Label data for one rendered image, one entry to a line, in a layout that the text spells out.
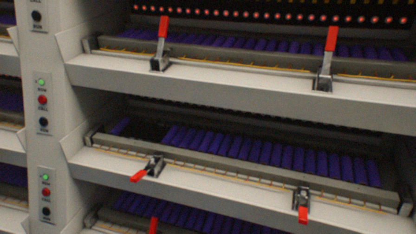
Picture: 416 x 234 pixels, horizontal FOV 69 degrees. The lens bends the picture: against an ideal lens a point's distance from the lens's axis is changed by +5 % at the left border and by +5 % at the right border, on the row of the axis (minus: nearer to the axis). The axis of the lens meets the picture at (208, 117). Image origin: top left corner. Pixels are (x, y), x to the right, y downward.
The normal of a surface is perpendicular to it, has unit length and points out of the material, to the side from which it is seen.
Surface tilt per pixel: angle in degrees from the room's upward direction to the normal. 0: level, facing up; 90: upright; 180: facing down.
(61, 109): 90
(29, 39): 90
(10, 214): 20
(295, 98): 110
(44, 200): 90
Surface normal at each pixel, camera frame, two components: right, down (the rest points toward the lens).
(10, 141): -0.02, -0.83
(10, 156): -0.31, 0.53
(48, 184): -0.30, 0.21
